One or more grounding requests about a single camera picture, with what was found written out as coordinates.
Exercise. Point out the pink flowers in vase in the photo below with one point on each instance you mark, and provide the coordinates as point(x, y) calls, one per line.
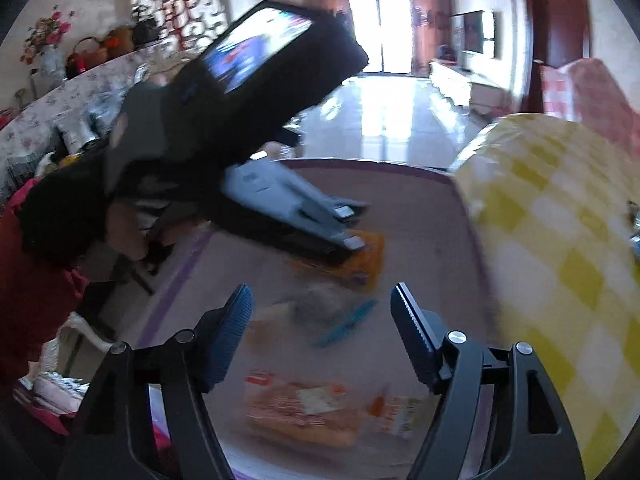
point(47, 35)

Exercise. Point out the brown handbag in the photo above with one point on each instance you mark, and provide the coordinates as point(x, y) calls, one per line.
point(119, 42)

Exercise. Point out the person's left forearm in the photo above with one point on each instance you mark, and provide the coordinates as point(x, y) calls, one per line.
point(30, 310)

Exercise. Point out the red white snack packet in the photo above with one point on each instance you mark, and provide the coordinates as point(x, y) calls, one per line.
point(300, 405)

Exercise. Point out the yellow checkered tablecloth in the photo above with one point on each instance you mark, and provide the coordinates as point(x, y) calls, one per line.
point(550, 260)

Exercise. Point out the white tv cabinet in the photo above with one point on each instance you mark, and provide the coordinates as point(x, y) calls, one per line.
point(460, 82)

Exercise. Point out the dark wooden door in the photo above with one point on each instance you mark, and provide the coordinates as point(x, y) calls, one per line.
point(555, 20)

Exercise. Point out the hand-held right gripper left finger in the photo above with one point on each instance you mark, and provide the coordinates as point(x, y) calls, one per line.
point(227, 340)

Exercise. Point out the red basket bag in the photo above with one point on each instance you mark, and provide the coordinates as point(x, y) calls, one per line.
point(85, 60)

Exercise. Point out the pink checkered cloth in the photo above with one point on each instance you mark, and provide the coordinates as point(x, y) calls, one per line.
point(590, 95)

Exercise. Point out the small orange green packet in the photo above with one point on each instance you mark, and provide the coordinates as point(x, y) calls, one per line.
point(400, 415)

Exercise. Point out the black handbag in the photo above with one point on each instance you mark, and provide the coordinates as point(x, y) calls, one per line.
point(145, 27)

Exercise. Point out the orange snack packet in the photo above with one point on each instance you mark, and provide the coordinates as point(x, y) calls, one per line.
point(371, 266)

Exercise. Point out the wall television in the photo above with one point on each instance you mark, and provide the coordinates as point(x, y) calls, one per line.
point(475, 32)

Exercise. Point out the teal wrapped candy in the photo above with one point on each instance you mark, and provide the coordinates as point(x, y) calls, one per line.
point(345, 327)

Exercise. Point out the person's left hand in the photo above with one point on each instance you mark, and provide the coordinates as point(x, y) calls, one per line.
point(65, 215)

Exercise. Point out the glass balcony door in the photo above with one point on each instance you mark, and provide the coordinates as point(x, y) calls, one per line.
point(377, 25)

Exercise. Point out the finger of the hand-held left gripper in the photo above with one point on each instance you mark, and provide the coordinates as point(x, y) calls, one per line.
point(300, 240)
point(290, 190)

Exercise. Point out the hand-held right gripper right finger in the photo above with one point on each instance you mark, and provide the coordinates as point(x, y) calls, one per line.
point(412, 340)

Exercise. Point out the white plastic stool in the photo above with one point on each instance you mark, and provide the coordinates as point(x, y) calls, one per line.
point(82, 335)

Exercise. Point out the floral sofa cover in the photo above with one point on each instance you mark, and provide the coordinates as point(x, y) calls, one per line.
point(75, 95)

